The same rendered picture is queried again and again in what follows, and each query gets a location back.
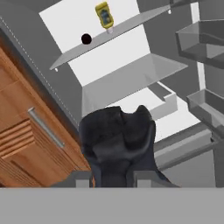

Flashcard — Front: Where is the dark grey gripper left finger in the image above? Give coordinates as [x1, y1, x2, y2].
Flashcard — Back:
[51, 170, 93, 188]

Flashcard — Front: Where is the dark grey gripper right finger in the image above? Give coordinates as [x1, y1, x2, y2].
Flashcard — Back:
[133, 170, 180, 188]

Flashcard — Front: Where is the dark blue-black pitcher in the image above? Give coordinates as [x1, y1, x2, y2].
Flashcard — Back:
[78, 104, 173, 188]

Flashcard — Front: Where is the glass fridge shelf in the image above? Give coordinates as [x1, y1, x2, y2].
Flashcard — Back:
[80, 52, 189, 118]
[48, 3, 173, 72]

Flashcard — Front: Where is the dark purple eggplant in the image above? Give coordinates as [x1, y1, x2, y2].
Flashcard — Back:
[80, 32, 94, 46]

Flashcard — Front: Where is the yellow mustard bottle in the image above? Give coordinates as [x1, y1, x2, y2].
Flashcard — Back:
[94, 1, 115, 34]

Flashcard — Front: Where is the white fridge crisper drawer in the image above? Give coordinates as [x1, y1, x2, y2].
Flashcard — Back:
[148, 81, 179, 121]

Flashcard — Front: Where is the wooden cupboard door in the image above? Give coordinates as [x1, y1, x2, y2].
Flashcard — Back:
[0, 37, 92, 188]

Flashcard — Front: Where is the clear fridge door bin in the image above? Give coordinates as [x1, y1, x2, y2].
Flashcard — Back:
[175, 19, 224, 70]
[185, 88, 224, 136]

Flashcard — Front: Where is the grey fridge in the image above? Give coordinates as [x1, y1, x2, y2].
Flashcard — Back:
[0, 0, 224, 188]

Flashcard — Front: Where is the silver cupboard handle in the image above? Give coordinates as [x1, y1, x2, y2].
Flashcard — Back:
[27, 107, 66, 150]

